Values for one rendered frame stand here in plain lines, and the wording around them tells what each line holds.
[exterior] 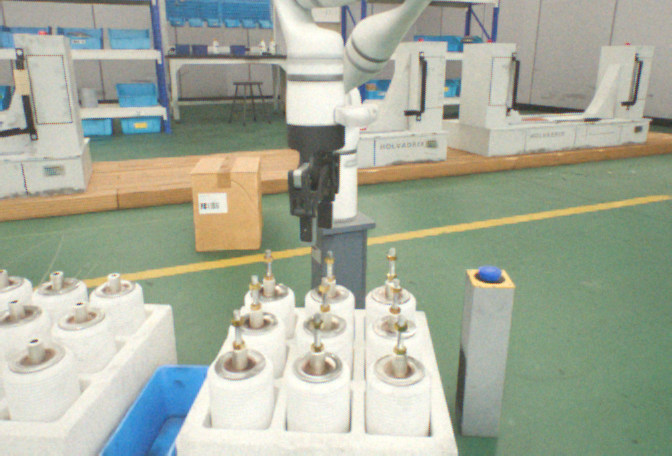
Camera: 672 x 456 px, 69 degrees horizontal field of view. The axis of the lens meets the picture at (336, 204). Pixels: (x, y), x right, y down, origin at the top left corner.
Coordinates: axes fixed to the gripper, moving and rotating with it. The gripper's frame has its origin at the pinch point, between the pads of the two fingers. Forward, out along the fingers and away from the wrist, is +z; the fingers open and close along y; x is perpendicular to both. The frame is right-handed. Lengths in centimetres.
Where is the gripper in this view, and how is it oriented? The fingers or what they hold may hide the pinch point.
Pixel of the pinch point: (317, 226)
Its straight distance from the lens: 66.3
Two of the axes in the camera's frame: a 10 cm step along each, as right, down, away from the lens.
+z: 0.0, 9.6, 2.8
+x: 9.5, 0.9, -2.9
